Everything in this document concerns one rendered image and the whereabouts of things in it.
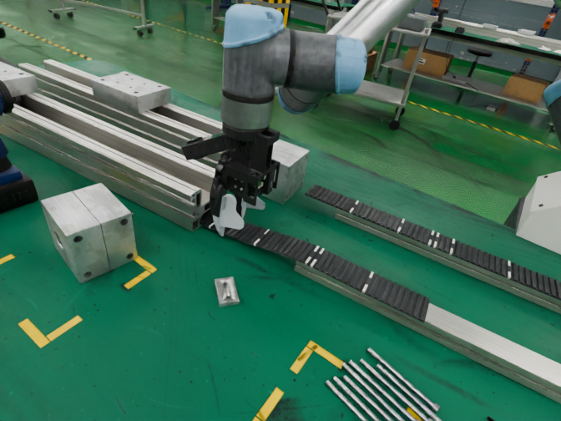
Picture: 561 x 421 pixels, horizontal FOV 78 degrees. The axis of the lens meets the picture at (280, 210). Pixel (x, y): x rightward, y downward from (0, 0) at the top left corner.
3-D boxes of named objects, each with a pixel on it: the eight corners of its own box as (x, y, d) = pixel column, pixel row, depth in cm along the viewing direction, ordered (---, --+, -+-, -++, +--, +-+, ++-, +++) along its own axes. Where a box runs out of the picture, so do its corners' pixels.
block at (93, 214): (151, 251, 59) (146, 206, 53) (80, 284, 51) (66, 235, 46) (123, 222, 64) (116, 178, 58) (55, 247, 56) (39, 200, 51)
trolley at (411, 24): (403, 115, 382) (440, 12, 323) (397, 131, 339) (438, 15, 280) (315, 93, 406) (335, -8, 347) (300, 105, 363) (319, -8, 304)
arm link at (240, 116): (210, 93, 48) (243, 82, 54) (210, 124, 51) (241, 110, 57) (255, 109, 46) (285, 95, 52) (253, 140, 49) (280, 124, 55)
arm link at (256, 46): (295, 17, 41) (223, 7, 40) (282, 107, 48) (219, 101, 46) (286, 8, 47) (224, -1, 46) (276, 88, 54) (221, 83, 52)
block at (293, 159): (306, 182, 84) (314, 146, 79) (282, 205, 75) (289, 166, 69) (275, 169, 87) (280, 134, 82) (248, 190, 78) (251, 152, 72)
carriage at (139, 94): (172, 112, 93) (170, 87, 89) (139, 124, 85) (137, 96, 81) (128, 96, 98) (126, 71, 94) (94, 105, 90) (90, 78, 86)
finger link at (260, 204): (260, 230, 66) (259, 195, 59) (235, 217, 68) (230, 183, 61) (269, 219, 68) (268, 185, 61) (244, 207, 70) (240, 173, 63)
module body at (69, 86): (270, 173, 85) (275, 141, 80) (248, 190, 78) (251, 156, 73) (58, 87, 111) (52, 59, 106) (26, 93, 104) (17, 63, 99)
